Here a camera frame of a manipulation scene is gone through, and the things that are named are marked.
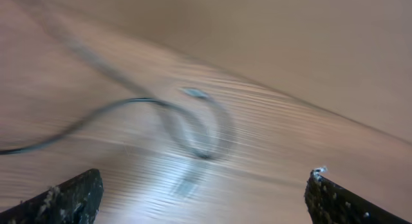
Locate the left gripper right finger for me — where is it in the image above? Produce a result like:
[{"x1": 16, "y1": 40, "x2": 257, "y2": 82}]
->
[{"x1": 304, "y1": 167, "x2": 411, "y2": 224}]

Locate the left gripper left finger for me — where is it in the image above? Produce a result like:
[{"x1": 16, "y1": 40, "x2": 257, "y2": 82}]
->
[{"x1": 1, "y1": 169, "x2": 104, "y2": 224}]

